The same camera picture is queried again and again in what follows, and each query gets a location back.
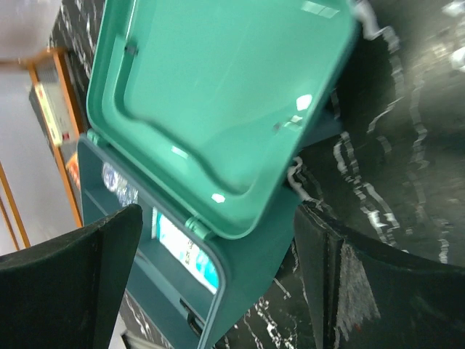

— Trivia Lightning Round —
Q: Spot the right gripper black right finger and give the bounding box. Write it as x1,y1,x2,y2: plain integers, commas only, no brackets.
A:
294,202,464,348

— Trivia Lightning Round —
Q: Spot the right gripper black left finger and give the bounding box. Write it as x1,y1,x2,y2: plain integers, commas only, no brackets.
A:
1,204,142,348

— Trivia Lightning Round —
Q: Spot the small clear zip bag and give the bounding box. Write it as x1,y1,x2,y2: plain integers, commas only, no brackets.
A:
102,162,138,206

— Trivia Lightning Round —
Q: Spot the dark teal divided tray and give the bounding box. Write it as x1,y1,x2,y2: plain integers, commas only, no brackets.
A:
81,156,222,335

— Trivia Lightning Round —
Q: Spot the teal white sachet packet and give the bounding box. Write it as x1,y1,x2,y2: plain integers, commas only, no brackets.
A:
151,208,219,294

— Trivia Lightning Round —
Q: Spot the teal medicine kit box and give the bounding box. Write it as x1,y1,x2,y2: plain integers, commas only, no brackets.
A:
77,1,357,348

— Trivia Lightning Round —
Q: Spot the orange snack packet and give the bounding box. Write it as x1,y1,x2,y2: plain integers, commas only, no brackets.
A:
65,152,81,190

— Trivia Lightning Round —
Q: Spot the yellow white small box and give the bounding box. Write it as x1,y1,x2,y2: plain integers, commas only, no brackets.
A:
34,82,75,147

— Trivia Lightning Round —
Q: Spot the orange wooden shelf rack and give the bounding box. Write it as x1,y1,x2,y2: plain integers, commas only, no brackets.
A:
0,47,88,252

